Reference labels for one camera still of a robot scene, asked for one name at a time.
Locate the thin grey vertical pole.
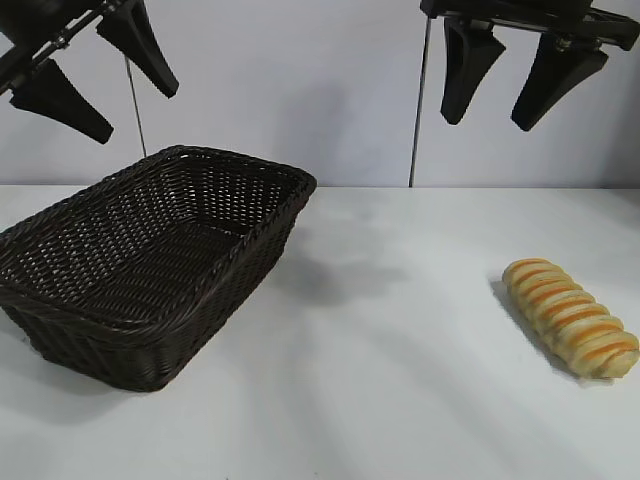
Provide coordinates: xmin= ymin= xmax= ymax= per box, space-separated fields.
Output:
xmin=122 ymin=52 xmax=149 ymax=159
xmin=408 ymin=13 xmax=430 ymax=189

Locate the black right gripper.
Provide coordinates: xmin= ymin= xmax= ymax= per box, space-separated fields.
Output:
xmin=419 ymin=0 xmax=640 ymax=133

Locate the dark brown wicker basket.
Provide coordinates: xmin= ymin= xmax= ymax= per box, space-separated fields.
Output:
xmin=0 ymin=144 xmax=319 ymax=392

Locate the long twisted striped bread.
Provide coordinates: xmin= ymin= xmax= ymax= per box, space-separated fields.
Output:
xmin=501 ymin=257 xmax=640 ymax=380

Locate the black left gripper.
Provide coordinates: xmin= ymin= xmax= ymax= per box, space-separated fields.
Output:
xmin=0 ymin=0 xmax=180 ymax=146

